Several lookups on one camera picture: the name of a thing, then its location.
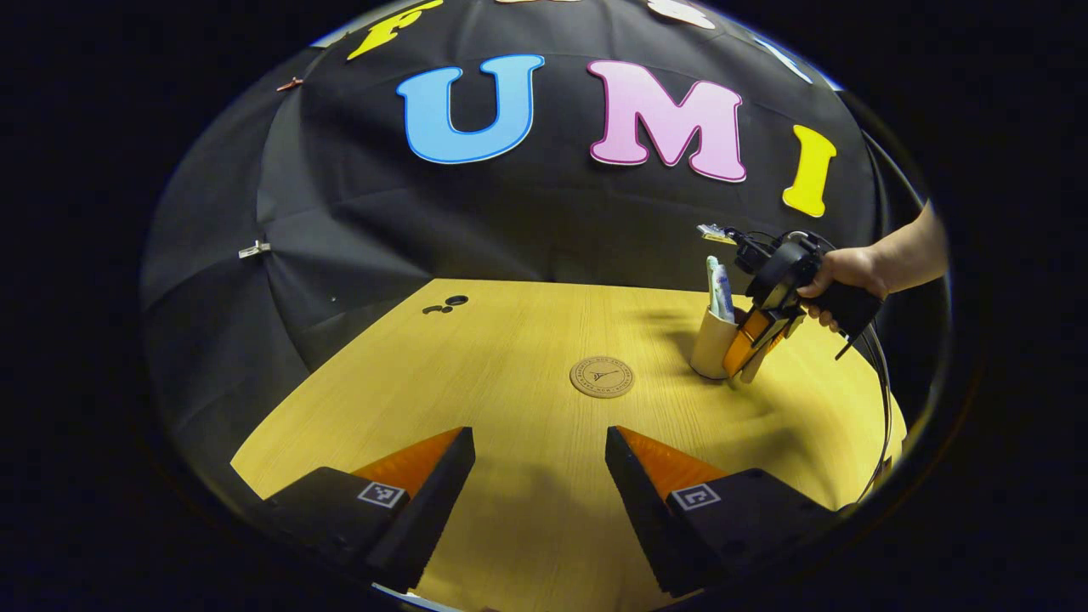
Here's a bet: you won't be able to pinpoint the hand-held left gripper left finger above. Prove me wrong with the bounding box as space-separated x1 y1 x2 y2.
246 427 477 594

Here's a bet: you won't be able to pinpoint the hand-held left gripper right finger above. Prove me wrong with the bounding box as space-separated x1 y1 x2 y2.
605 426 839 598

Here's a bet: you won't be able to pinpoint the beige cup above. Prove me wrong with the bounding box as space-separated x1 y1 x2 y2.
689 302 767 384

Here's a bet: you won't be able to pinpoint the white toothpaste tube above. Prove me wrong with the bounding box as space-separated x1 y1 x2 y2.
714 263 737 325

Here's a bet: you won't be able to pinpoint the round cork coaster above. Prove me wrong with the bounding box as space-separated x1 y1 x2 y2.
569 356 635 399

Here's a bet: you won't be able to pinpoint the wooden desktop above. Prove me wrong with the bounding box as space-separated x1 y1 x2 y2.
231 278 910 612

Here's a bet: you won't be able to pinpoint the black backdrop cloth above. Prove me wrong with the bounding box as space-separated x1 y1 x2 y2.
140 0 949 511

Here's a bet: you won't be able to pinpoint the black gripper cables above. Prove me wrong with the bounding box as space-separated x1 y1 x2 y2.
850 323 895 504

